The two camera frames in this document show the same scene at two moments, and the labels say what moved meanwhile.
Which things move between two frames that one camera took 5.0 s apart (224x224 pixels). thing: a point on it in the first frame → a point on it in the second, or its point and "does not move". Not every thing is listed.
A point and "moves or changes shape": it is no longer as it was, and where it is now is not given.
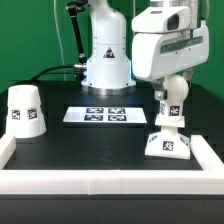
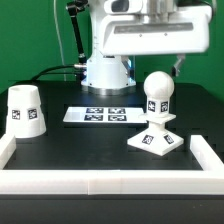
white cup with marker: (24, 115) does not move
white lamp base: (168, 142) moves or changes shape
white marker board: (105, 114) does not move
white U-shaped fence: (99, 181) does not move
